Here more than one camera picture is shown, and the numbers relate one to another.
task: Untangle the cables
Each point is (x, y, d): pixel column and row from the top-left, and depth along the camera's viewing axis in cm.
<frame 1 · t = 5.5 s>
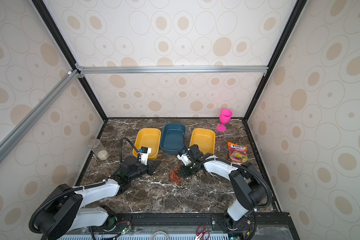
left hand: (164, 161, 81), fingers closed
right hand: (181, 173, 87), fingers open
left yellow plastic bin: (150, 138, 108), on the table
teal plastic bin: (172, 139, 108), on the table
right yellow plastic bin: (205, 138, 109), on the table
pink plastic goblet: (225, 117, 105), point 14 cm above the table
colourful snack bag: (237, 153, 99), point 3 cm above the table
clear jar with white powder: (100, 151, 97), point 5 cm above the table

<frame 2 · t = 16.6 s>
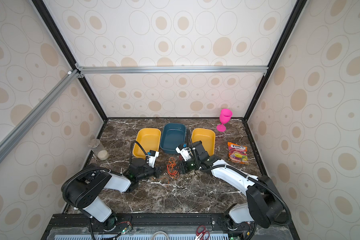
left hand: (171, 166, 85), fingers closed
right hand: (176, 167, 81), fingers closed
the named things where they were.

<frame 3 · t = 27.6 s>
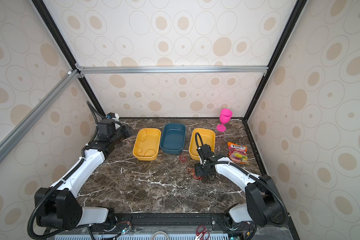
left hand: (134, 123, 81), fingers closed
right hand: (200, 171, 87), fingers open
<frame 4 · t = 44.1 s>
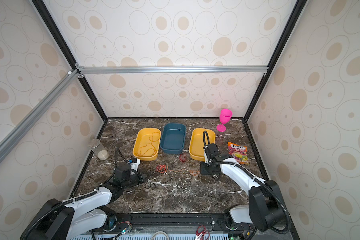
left hand: (154, 172, 85), fingers closed
right hand: (203, 170, 87), fingers closed
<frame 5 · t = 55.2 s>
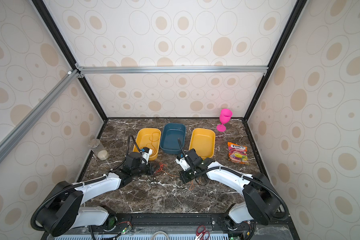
left hand: (162, 164, 84), fingers closed
right hand: (180, 177, 83), fingers closed
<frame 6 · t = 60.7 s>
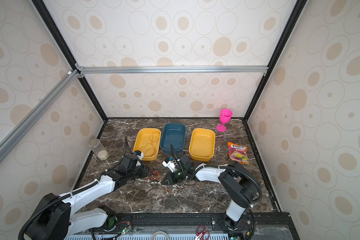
left hand: (153, 167, 85), fingers closed
right hand: (162, 183, 81), fingers closed
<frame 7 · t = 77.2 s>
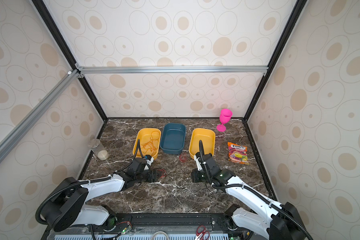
left hand: (161, 173, 87), fingers open
right hand: (191, 173, 81), fingers closed
